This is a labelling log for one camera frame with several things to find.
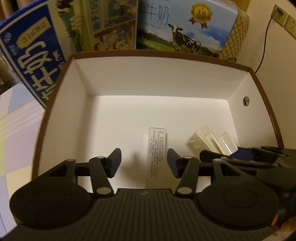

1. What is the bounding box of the white hair claw clip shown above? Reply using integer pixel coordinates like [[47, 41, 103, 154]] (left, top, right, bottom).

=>
[[189, 126, 238, 156]]

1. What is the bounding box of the brown cardboard storage box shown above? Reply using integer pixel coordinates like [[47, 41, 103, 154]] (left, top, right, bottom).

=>
[[32, 50, 283, 188]]

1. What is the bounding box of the plaid tablecloth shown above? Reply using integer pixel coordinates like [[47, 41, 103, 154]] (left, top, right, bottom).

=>
[[1, 83, 45, 237]]

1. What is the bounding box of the light blue milk carton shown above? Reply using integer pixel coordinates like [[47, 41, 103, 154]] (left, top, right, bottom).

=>
[[137, 1, 238, 58]]

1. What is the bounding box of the dark blue milk carton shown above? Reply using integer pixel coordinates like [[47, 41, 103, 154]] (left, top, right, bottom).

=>
[[1, 1, 138, 106]]

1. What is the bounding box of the black power cable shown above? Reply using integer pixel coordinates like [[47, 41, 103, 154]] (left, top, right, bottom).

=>
[[254, 10, 284, 74]]

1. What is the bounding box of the beige wall socket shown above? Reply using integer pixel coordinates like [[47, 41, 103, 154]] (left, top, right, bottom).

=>
[[285, 15, 296, 39]]

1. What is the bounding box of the wall socket with plug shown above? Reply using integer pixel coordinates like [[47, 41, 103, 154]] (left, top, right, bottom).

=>
[[271, 4, 288, 27]]

